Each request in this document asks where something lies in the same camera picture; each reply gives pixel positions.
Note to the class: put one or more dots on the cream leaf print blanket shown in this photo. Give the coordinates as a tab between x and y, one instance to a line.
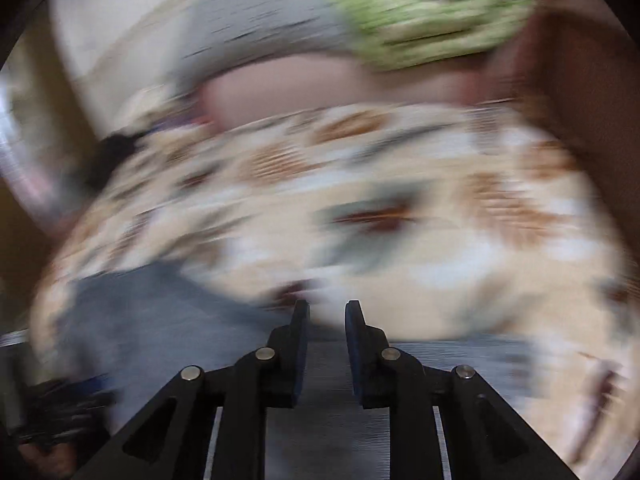
400	185

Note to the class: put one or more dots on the green patterned cloth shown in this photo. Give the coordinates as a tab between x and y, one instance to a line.
425	30

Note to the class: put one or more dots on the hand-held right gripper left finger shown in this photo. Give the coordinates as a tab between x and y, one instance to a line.
299	345

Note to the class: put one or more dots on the grey quilted pillow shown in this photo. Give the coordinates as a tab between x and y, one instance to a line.
260	20

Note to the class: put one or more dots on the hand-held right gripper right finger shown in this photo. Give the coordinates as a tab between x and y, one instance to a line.
356	345

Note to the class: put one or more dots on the black cloth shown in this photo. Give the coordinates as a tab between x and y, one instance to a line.
112	160

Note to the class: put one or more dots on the pink and brown bed sheet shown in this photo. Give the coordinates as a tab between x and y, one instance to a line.
280	90

